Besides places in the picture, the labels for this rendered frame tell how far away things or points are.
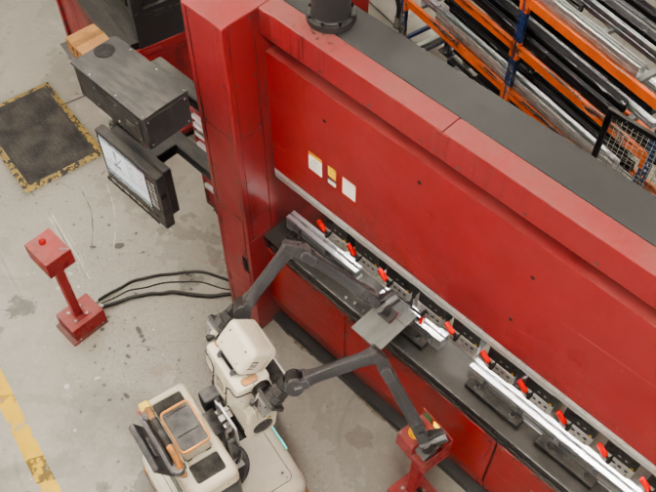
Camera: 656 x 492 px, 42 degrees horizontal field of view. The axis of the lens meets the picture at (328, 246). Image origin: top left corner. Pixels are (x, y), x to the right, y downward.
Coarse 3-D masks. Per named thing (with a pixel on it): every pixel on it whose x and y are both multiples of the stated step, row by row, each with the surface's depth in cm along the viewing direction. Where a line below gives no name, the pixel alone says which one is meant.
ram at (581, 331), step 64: (320, 128) 364; (384, 128) 334; (320, 192) 399; (384, 192) 357; (448, 192) 323; (448, 256) 350; (512, 256) 317; (576, 256) 298; (512, 320) 343; (576, 320) 312; (640, 320) 285; (576, 384) 337; (640, 384) 306; (640, 448) 331
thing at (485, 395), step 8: (472, 384) 398; (480, 384) 398; (472, 392) 397; (480, 392) 395; (488, 392) 395; (488, 400) 393; (496, 400) 393; (496, 408) 390; (504, 408) 390; (504, 416) 388; (520, 416) 388; (512, 424) 386
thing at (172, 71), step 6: (156, 60) 409; (162, 60) 409; (162, 66) 407; (168, 66) 407; (174, 66) 407; (168, 72) 404; (174, 72) 404; (180, 72) 404; (174, 78) 402; (180, 78) 402; (186, 78) 402; (186, 84) 400; (192, 84) 400; (192, 90) 397; (192, 96) 395; (192, 102) 401; (198, 108) 399
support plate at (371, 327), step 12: (372, 312) 409; (408, 312) 409; (360, 324) 405; (372, 324) 405; (384, 324) 405; (396, 324) 405; (408, 324) 406; (360, 336) 402; (372, 336) 401; (384, 336) 401
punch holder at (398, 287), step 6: (390, 270) 395; (390, 276) 398; (396, 276) 393; (402, 276) 389; (396, 282) 397; (402, 282) 393; (408, 282) 388; (390, 288) 404; (396, 288) 400; (402, 288) 396; (408, 288) 392; (414, 288) 394; (402, 294) 399; (408, 294) 394; (414, 294) 400; (408, 300) 398
